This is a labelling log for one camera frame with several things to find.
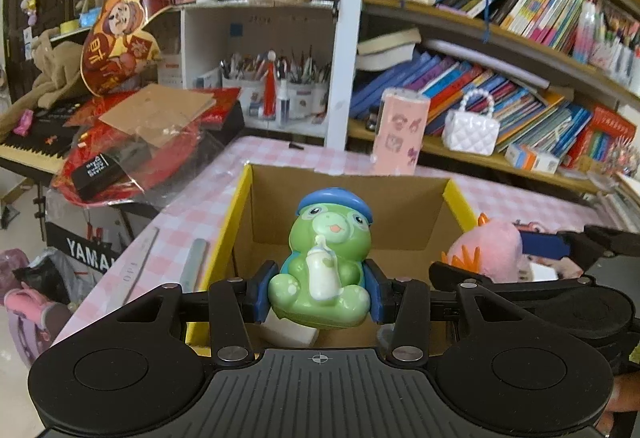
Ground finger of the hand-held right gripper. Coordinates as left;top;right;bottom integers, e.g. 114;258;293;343
519;224;640;263
429;261;589;294

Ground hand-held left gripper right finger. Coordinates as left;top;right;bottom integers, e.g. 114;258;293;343
362;261;506;365

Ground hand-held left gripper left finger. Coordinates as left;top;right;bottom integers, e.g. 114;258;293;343
116;261;279;367

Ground pink plush with orange fins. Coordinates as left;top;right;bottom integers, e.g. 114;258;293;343
442;212;525;284

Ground white squishy block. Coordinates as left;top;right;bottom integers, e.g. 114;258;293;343
262;311;321;347

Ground green frog toy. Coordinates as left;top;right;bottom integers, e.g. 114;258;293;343
268;187;376;330

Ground yellow cardboard box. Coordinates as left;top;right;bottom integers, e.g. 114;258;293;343
184;162;480;354

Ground person's right hand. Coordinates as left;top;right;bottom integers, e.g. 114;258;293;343
602;370;640;438

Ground grey nail file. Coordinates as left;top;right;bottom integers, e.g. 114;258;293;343
177;238;209;293

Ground orange and blue box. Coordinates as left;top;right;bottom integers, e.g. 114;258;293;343
505;143;561;175

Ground stack of books and papers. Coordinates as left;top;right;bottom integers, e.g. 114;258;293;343
592;171;640;232

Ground sparkly hair accessories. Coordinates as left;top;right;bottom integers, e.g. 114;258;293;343
607;135;640;174

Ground red boxed book set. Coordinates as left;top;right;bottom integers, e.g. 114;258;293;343
562;106;639;169

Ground white pearl handbag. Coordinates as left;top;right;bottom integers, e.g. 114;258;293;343
442;88;501;158

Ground red decorations in plastic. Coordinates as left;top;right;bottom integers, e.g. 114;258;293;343
50;87;242;209

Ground pink cartoon canister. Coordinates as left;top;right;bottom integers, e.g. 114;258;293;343
371;87;432;177

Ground black electric piano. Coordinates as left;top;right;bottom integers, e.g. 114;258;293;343
0;106;132;272

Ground row of colourful books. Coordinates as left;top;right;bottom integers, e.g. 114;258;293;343
435;0;591;54
349;46;594;154

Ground white paper roll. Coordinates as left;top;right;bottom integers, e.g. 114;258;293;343
425;38;549;90

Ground white pen holder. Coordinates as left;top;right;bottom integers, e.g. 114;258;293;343
622;33;640;94

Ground black box white label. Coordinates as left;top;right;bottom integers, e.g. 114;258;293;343
70;152;126;200

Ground black plastic bag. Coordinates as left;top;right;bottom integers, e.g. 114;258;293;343
12;248;96;309

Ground clear pen holder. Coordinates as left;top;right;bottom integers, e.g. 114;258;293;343
595;8;626;74

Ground brown cardboard sheet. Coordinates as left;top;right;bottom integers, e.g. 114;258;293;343
98;84;216;147

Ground bunch of pens and brushes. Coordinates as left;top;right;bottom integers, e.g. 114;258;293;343
220;47;332;124

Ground pastel water bottle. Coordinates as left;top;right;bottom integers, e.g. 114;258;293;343
572;1;599;64

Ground pink backpack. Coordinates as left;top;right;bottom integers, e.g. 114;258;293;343
2;285;71;367

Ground wooden bookshelf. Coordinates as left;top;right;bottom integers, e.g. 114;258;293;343
327;0;640;199

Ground thick beige books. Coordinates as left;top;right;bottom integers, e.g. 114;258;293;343
356;27;424;72

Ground white cubby shelf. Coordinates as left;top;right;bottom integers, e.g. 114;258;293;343
177;1;336;139

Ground pink small toy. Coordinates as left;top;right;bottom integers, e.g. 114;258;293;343
12;109;35;137

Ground red and gold paper decoration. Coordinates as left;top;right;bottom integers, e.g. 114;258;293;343
81;0;169;97

